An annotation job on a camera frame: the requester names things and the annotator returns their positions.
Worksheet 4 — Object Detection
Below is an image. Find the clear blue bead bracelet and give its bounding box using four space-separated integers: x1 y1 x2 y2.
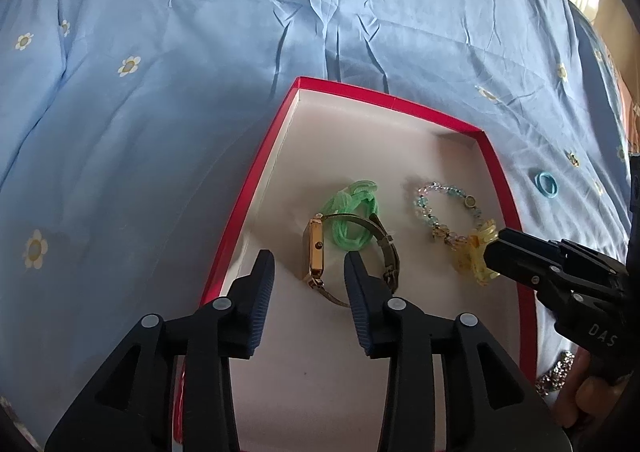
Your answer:
412 180 493 250

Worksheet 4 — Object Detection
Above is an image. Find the silver chain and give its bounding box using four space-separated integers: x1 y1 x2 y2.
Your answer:
534 352 576 395

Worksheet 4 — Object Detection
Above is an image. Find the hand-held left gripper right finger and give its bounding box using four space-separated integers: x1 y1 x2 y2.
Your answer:
344 251 571 452

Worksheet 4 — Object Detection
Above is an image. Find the blue floral blanket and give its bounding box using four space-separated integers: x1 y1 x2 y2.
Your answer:
0 0 636 452

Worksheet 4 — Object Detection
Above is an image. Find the blue hair tie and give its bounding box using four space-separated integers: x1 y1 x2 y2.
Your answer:
534 171 558 198

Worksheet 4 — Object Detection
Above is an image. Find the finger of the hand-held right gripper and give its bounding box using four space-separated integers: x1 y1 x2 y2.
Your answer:
494 227 569 264
482 241 557 290

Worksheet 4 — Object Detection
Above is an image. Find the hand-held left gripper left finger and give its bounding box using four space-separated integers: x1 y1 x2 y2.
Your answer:
44 248 276 452

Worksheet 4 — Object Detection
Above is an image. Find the green translucent hair tie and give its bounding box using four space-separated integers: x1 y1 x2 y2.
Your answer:
320 178 382 251

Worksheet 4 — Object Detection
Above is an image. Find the red shallow cardboard box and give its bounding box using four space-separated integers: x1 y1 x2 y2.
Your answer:
172 76 538 452

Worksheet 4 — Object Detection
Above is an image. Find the person's right hand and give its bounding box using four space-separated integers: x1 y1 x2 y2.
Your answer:
550 373 626 433

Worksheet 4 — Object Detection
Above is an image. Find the yellow hair claw clip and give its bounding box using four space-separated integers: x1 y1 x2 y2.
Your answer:
452 218 501 288

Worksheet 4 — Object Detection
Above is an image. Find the dark blue bed sheet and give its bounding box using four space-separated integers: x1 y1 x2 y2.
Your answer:
570 7 626 193

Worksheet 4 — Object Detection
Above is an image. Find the gold wrist watch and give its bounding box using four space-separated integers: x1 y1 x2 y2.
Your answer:
301 213 402 309

